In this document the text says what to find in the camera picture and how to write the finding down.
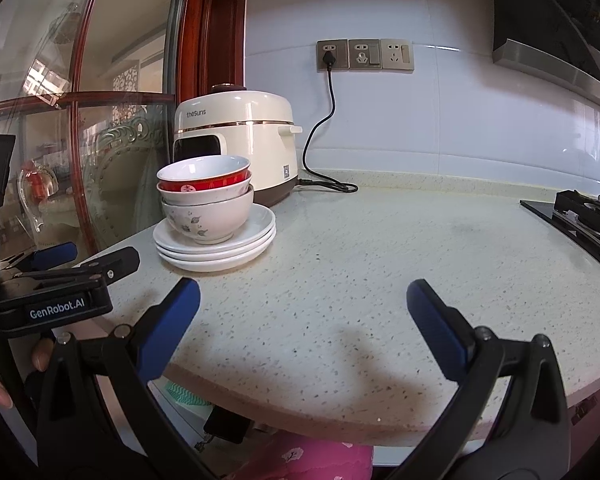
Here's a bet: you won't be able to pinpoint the teal zigzag cloth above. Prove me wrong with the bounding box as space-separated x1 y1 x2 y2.
165 380 213 408

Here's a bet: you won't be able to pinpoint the grey wall socket with switch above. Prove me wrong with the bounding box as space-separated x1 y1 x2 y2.
348 38 382 71

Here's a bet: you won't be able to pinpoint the small black box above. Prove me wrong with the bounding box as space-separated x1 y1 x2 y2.
202 405 253 443

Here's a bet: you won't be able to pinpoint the steel range hood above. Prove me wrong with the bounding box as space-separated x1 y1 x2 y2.
490 0 600 121

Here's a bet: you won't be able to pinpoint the black power cable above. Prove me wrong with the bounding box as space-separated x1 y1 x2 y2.
294 45 359 193

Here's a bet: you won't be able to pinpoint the small floral white plate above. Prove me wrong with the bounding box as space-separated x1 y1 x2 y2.
153 203 277 255

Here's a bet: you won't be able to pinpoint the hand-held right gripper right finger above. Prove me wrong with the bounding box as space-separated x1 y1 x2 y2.
406 279 573 480

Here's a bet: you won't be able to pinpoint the plain white plate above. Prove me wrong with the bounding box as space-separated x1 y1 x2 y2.
159 240 273 273

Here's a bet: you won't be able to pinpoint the wooden framed glass door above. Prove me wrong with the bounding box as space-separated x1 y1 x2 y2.
0 0 248 281

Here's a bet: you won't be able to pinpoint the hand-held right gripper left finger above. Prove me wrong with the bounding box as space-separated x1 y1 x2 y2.
35 276 201 480

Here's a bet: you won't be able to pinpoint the pink floral pants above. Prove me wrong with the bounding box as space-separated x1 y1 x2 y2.
230 432 376 480

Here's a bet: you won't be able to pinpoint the cream rice cooker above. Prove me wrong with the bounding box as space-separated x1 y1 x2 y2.
172 84 303 208

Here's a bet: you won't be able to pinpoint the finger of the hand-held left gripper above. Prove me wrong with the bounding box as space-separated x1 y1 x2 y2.
0 241 78 275
10 246 141 286

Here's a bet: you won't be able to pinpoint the black gas stove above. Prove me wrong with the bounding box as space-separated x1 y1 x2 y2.
519 189 600 281

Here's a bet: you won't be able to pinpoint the leaf pattern white bowl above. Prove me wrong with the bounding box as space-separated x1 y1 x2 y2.
160 184 255 247

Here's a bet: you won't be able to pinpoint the white wall socket with switch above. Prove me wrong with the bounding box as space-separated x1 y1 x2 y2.
380 38 415 72

